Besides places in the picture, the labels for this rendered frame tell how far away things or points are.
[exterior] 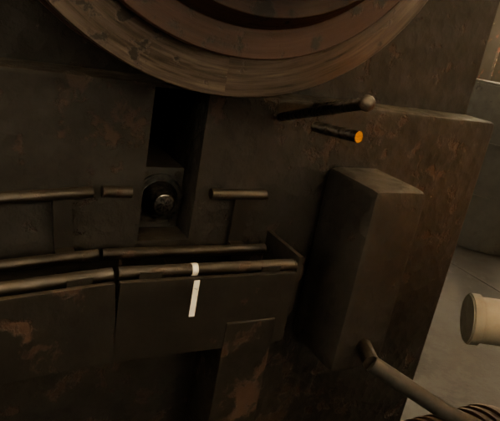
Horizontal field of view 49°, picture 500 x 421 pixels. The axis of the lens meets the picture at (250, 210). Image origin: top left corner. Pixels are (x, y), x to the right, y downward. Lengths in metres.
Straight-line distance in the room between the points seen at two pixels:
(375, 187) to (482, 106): 2.55
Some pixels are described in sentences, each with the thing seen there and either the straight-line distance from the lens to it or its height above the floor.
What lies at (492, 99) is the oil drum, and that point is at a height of 0.80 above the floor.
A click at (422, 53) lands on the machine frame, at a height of 0.95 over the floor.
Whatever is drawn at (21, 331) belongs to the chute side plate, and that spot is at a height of 0.66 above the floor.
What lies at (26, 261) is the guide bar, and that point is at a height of 0.70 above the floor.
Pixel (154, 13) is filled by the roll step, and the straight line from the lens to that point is 0.44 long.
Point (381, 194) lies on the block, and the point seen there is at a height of 0.79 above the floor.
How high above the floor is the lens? 0.94
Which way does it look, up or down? 18 degrees down
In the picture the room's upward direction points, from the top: 11 degrees clockwise
